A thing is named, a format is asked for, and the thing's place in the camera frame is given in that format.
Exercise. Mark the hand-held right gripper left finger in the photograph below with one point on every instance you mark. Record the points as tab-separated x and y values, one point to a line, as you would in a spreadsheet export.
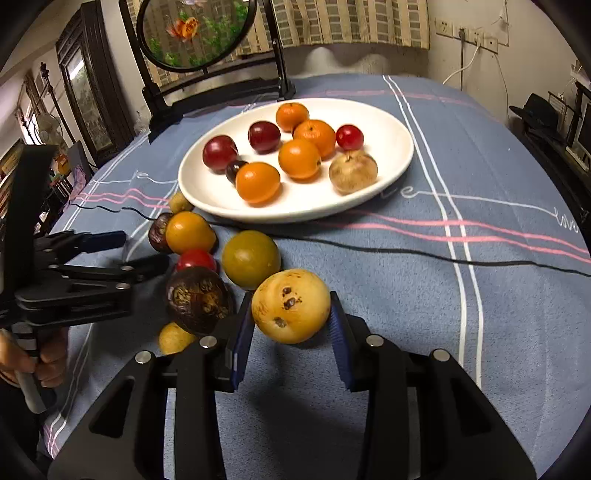
242	341

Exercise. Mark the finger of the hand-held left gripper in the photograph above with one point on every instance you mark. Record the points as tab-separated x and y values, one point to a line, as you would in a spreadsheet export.
147	266
108	241

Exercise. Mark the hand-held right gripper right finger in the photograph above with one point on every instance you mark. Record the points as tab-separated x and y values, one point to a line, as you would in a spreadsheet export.
339	341

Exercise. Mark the yellow spotted pear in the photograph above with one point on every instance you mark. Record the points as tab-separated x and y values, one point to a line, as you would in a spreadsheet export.
291	306

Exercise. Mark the dark plum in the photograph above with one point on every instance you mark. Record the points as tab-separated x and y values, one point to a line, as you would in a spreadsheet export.
233	168

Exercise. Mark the red plum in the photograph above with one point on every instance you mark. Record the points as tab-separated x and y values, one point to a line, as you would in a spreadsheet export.
264	136
220	153

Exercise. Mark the small smooth orange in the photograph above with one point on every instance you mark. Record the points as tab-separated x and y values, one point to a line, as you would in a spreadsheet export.
190	233
300	158
258	182

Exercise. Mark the beige pomegranate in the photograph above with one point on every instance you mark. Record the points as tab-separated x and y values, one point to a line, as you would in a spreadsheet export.
353	172

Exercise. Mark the white oval plate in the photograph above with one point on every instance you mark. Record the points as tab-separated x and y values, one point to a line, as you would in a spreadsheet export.
392	147

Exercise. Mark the red cherry tomato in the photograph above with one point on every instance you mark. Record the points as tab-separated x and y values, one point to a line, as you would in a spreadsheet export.
349	137

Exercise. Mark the orange mandarin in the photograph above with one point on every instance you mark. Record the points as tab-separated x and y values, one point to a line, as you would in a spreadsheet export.
292	116
315	137

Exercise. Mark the person's left hand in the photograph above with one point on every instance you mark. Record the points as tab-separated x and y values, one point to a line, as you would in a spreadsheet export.
51	364

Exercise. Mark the dark brown passion fruit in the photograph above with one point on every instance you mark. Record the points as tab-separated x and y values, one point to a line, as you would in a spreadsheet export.
157	235
199	300

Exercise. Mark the purple cloth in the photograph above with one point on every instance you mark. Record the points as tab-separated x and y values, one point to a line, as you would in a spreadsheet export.
78	177

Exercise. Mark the small yellow-green loquat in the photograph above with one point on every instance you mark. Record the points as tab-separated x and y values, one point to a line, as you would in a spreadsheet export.
173	340
181	203

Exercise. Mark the dark chair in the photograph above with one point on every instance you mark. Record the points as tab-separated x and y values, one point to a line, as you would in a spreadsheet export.
81	154

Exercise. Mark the yellow-green plum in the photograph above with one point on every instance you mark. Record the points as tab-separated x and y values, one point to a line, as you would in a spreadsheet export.
251	259

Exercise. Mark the white standing fan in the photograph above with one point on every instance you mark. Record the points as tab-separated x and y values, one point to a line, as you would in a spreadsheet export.
48	127

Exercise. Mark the dark wood framed painting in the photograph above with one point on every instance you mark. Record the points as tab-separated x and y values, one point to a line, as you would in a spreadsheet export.
92	101

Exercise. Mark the blue striped tablecloth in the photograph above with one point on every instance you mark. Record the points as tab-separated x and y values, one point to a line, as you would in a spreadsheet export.
461	300

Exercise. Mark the round goldfish screen black stand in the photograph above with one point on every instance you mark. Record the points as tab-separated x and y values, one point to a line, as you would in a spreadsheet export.
194	32

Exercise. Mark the black computer desk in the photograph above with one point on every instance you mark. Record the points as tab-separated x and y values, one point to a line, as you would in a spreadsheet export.
563	170

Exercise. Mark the black hat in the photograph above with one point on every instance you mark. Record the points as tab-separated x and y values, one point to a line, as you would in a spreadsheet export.
535	113

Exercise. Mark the beige plaid curtain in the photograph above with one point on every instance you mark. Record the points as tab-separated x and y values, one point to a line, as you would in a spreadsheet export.
346	23

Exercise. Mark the computer monitor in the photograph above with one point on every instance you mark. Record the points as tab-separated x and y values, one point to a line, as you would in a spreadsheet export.
582	129

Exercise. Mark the white wall outlet strip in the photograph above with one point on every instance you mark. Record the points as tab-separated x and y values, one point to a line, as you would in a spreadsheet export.
466	34

